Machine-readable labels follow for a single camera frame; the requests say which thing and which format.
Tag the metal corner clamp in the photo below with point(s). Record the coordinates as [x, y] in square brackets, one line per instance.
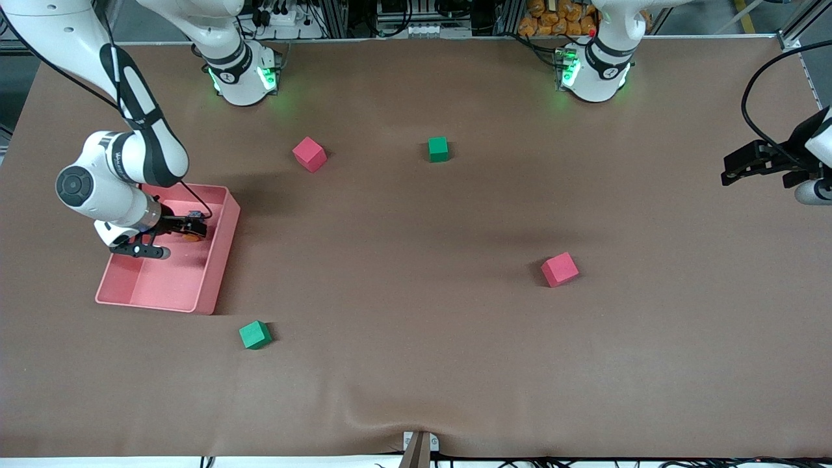
[790, 41]

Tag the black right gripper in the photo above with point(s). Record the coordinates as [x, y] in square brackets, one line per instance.
[170, 224]

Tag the grey metal bracket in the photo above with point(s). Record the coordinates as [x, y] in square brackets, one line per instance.
[433, 442]

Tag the white power strip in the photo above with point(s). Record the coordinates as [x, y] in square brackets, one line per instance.
[286, 18]

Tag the brown mounting bar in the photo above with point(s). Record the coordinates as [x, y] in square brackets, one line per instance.
[416, 455]

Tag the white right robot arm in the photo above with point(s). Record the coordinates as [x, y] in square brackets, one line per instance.
[110, 201]

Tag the pink plastic bin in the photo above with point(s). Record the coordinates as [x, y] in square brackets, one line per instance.
[169, 279]

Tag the orange packets pile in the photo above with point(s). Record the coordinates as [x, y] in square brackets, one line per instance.
[552, 18]

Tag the white terminal block row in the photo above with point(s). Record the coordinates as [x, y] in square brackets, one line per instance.
[426, 30]

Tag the brown table mat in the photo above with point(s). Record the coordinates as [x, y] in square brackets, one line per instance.
[416, 364]

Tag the green foam cube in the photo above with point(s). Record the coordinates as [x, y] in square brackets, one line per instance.
[438, 149]
[254, 335]

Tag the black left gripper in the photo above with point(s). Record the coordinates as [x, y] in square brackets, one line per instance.
[784, 162]

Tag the orange-capped black push button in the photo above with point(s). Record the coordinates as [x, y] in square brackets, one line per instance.
[194, 215]

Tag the aluminium frame profile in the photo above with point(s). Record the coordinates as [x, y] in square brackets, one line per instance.
[803, 19]

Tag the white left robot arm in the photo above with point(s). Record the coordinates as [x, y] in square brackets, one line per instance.
[598, 71]

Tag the red foam cube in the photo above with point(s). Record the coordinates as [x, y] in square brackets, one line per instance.
[559, 270]
[309, 155]

